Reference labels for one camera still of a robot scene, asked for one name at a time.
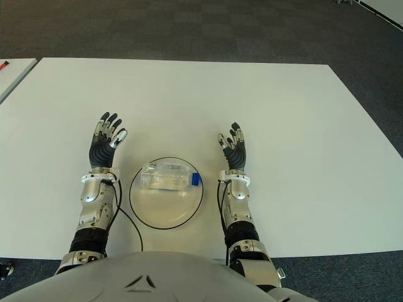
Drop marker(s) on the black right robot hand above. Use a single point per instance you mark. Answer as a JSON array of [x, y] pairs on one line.
[[237, 157]]

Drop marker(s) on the grey chair legs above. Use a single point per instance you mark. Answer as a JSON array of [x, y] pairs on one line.
[[342, 2]]

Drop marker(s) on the clear water bottle blue cap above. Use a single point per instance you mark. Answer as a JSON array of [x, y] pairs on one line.
[[163, 177]]

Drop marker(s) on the red marker pen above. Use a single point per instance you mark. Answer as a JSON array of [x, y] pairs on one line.
[[4, 65]]

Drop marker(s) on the white side table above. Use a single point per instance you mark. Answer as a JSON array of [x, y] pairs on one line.
[[12, 75]]

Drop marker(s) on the white plate black rim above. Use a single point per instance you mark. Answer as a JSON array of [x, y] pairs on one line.
[[163, 209]]

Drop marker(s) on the small metal clip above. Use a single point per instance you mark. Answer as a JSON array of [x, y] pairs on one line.
[[281, 273]]

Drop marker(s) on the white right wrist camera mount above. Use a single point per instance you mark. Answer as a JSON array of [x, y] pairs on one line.
[[237, 176]]

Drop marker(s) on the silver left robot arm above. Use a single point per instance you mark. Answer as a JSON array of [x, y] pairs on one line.
[[93, 207]]

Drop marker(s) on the white table corner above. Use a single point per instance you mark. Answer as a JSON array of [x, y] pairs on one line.
[[385, 14]]

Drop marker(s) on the grey robot torso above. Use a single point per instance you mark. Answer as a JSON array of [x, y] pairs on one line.
[[141, 283]]

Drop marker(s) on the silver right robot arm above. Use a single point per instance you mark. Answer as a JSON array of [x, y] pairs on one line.
[[239, 214]]

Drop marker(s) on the black caster wheel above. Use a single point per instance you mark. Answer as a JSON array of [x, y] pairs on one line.
[[4, 270]]

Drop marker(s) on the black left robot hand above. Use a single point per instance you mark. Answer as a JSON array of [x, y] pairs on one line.
[[100, 154]]

